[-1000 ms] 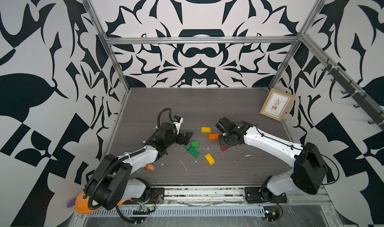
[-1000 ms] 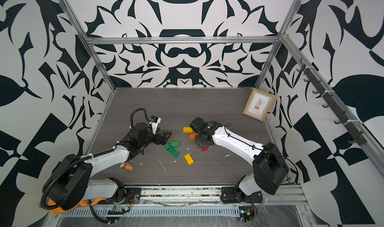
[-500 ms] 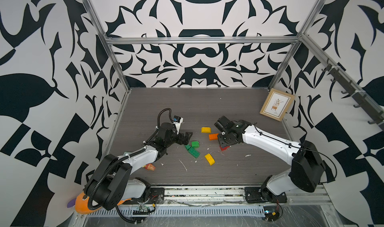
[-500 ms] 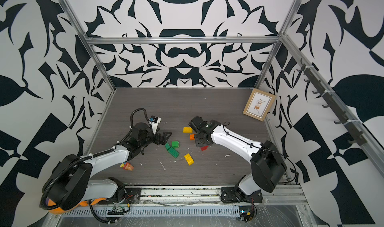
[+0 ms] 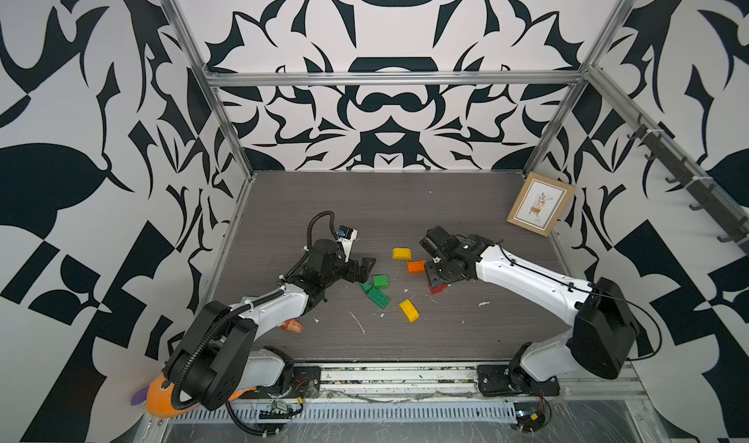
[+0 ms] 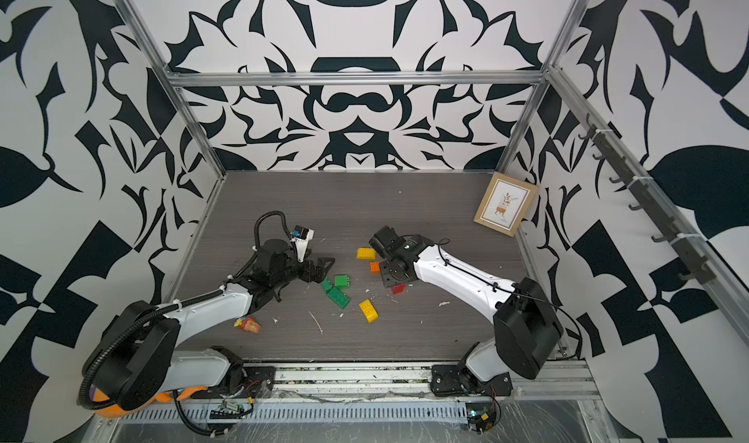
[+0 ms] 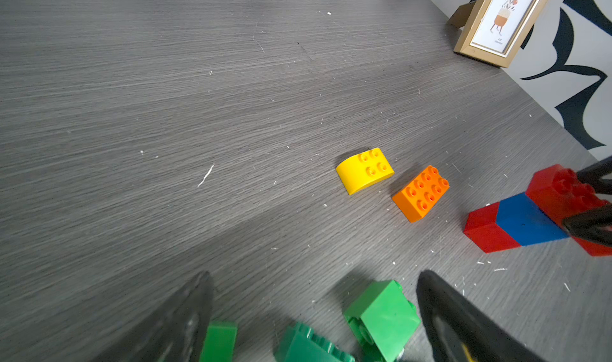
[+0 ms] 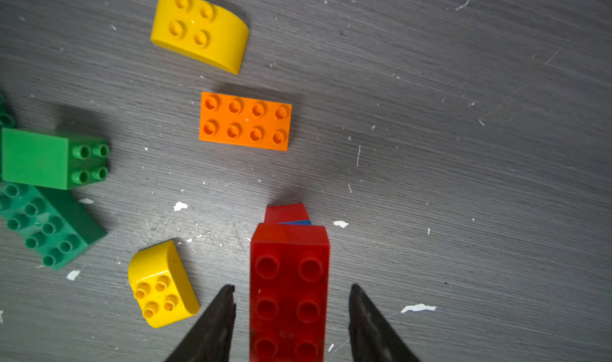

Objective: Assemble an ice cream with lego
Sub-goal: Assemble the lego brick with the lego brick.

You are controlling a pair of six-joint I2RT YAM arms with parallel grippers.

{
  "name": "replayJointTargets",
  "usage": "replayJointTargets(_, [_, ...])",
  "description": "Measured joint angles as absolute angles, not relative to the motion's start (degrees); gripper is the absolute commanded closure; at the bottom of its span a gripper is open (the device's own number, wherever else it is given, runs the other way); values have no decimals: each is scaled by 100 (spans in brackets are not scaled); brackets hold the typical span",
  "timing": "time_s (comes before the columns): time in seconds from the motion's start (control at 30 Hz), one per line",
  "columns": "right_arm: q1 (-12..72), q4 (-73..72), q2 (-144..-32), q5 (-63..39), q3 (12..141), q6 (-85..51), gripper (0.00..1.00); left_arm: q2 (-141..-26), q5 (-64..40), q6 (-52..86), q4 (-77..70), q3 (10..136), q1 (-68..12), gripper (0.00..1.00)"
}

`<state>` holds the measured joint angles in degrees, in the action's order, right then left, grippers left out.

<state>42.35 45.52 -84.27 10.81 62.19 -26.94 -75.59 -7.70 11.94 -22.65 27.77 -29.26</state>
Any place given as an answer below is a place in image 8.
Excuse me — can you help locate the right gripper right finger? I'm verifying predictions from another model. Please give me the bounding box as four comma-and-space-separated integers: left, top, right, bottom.
348, 283, 420, 362

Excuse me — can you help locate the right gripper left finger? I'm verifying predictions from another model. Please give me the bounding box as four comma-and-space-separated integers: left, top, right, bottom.
166, 284, 236, 362

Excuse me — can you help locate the red long lego brick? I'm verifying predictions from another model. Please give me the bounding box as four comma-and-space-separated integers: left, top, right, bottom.
250, 223, 330, 361

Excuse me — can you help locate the red square lego brick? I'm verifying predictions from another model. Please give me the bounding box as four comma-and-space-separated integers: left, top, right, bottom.
264, 204, 311, 224

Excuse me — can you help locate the blue square lego brick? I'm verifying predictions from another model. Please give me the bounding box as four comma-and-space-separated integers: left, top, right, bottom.
278, 220, 312, 226

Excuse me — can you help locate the yellow curved lego brick near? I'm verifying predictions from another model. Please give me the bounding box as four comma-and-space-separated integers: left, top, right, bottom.
128, 240, 200, 329

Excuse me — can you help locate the yellow curved lego brick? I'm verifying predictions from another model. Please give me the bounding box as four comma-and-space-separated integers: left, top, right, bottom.
128, 240, 200, 329
151, 0, 249, 75

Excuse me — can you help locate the dark green wide lego brick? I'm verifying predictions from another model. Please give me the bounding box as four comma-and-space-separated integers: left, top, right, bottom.
1, 181, 107, 271

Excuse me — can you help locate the orange flat lego brick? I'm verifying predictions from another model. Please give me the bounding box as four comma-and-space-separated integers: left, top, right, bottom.
199, 92, 293, 151

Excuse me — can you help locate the light green square lego brick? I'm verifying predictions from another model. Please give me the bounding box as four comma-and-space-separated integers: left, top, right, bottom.
1, 128, 111, 190

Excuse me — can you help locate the dark green long lego brick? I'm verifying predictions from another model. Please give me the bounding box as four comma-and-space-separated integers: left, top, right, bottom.
0, 94, 16, 128

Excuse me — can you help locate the yellow curved lego brick far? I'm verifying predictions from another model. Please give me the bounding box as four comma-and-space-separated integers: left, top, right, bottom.
151, 0, 249, 75

